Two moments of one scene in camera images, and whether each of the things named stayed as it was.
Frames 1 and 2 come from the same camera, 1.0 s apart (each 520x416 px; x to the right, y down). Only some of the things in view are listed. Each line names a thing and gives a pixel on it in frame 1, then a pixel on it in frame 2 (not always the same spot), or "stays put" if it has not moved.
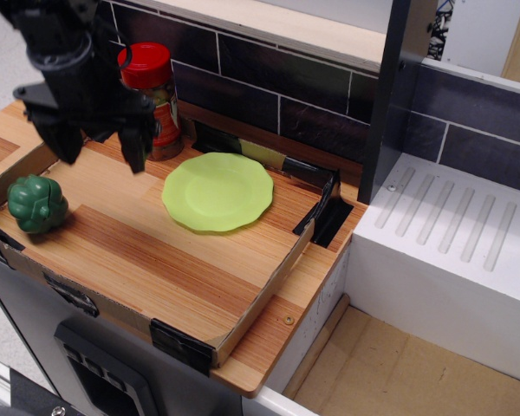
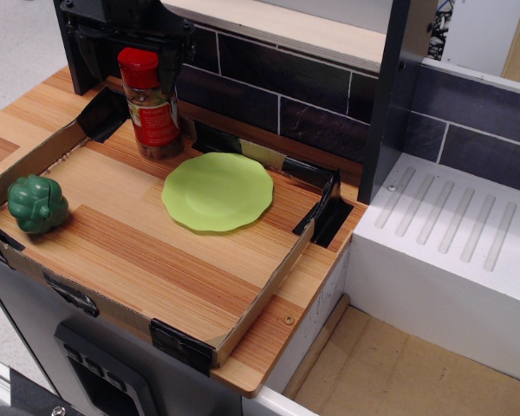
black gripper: (78, 92) to (94, 59)
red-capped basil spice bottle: (147, 68) stays put
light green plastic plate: (217, 191) stays put
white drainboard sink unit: (451, 255) stays put
